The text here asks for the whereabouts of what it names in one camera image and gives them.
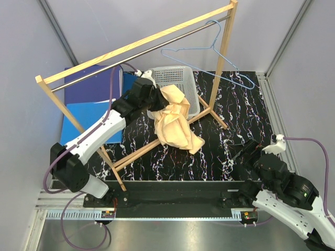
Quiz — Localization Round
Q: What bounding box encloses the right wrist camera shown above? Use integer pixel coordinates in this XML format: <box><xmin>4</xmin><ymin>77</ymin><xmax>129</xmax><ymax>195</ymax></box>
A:
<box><xmin>262</xmin><ymin>134</ymin><xmax>286</xmax><ymax>155</ymax></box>

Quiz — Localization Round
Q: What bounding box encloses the beige t shirt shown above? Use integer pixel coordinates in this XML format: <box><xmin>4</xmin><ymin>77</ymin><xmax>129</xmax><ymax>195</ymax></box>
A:
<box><xmin>152</xmin><ymin>85</ymin><xmax>205</xmax><ymax>154</ymax></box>

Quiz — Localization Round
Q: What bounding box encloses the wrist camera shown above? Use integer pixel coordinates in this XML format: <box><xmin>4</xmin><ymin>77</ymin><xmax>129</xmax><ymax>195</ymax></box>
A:
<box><xmin>135</xmin><ymin>70</ymin><xmax>157</xmax><ymax>88</ymax></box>
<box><xmin>262</xmin><ymin>134</ymin><xmax>286</xmax><ymax>155</ymax></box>

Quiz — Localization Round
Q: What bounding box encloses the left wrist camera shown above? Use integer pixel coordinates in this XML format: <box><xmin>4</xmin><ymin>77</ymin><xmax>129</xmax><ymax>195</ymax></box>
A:
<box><xmin>135</xmin><ymin>70</ymin><xmax>157</xmax><ymax>88</ymax></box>

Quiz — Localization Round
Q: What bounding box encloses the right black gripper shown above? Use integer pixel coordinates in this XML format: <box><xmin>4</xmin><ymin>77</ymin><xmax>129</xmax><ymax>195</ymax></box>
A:
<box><xmin>227</xmin><ymin>137</ymin><xmax>274</xmax><ymax>190</ymax></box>

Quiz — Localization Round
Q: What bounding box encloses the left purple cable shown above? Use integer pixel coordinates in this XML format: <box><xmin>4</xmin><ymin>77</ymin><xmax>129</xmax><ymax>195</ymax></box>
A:
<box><xmin>41</xmin><ymin>62</ymin><xmax>142</xmax><ymax>249</ymax></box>

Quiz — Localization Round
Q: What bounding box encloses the wooden clothes rack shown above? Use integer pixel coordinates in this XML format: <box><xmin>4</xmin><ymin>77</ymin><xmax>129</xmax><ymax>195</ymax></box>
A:
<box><xmin>35</xmin><ymin>0</ymin><xmax>238</xmax><ymax>191</ymax></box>

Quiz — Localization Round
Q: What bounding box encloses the black marbled table mat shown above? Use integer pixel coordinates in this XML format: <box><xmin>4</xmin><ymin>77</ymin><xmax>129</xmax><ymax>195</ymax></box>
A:
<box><xmin>86</xmin><ymin>71</ymin><xmax>273</xmax><ymax>181</ymax></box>

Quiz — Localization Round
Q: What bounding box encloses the white plastic basket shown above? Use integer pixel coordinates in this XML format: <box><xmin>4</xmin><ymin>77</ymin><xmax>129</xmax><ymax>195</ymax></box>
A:
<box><xmin>149</xmin><ymin>66</ymin><xmax>200</xmax><ymax>120</ymax></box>

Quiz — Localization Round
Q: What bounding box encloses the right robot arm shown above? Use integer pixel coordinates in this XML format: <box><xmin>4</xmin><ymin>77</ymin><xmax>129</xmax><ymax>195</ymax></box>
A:
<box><xmin>231</xmin><ymin>134</ymin><xmax>334</xmax><ymax>250</ymax></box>

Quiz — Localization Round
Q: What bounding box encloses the blue upright binder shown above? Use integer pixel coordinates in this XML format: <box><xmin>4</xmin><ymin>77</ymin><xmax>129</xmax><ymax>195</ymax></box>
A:
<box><xmin>122</xmin><ymin>72</ymin><xmax>138</xmax><ymax>95</ymax></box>

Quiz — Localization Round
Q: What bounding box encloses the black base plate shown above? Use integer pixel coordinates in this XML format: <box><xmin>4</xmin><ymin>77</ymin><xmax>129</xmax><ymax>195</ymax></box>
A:
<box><xmin>83</xmin><ymin>180</ymin><xmax>262</xmax><ymax>211</ymax></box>

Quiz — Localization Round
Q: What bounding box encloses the purple ring binder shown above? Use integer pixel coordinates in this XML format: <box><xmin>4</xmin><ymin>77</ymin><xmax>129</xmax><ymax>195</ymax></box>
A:
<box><xmin>64</xmin><ymin>66</ymin><xmax>123</xmax><ymax>105</ymax></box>

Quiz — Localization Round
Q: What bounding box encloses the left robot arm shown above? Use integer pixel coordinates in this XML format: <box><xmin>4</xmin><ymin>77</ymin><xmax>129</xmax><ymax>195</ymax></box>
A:
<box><xmin>47</xmin><ymin>76</ymin><xmax>168</xmax><ymax>207</ymax></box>

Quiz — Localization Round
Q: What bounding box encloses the blue folder with papers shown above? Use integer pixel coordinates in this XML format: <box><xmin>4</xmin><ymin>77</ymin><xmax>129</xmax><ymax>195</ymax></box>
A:
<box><xmin>60</xmin><ymin>100</ymin><xmax>109</xmax><ymax>145</ymax></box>

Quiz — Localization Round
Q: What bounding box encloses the light blue wire hanger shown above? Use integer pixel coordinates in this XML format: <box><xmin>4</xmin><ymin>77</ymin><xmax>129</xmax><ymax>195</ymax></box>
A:
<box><xmin>160</xmin><ymin>20</ymin><xmax>255</xmax><ymax>90</ymax></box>

